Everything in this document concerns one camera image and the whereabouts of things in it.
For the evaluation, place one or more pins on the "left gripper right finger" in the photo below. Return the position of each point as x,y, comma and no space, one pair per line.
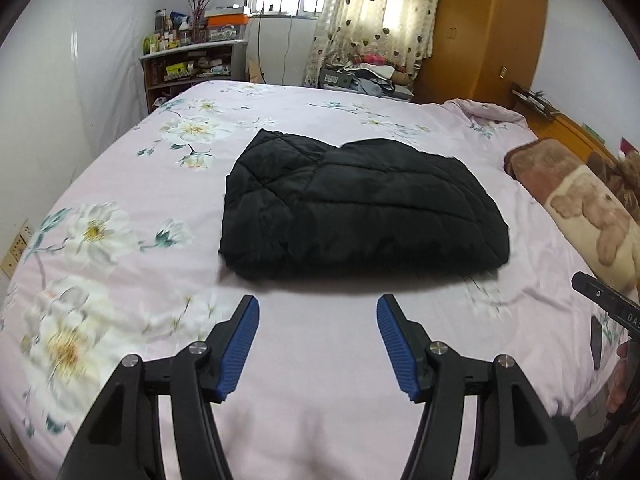
515,438

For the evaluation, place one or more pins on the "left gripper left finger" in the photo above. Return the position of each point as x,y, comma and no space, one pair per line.
120,435

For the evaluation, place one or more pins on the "black puffer jacket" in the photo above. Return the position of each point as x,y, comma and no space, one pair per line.
296,206

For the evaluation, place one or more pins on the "pile of clothes by curtain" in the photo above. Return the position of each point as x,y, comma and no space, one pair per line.
380,80

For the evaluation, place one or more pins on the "person's right hand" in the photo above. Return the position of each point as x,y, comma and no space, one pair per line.
617,386

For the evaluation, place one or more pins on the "brown teddy bear blanket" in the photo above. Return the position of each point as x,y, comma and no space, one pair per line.
587,213

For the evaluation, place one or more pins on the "pink floral bed sheet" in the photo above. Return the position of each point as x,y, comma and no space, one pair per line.
127,262

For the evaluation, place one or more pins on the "wooden headboard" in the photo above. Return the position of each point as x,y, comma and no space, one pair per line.
549,123

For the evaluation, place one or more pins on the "orange wooden wardrobe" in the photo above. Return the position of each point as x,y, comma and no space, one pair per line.
481,48

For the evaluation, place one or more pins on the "wooden bookshelf with clutter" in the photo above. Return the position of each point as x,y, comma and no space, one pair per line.
169,72

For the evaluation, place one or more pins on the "heart pattern curtain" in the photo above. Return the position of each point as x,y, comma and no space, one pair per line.
400,31

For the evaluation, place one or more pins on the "orange plastic box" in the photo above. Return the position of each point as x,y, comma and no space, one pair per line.
226,23

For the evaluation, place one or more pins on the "wall power socket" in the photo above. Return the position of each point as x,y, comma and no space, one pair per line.
16,250

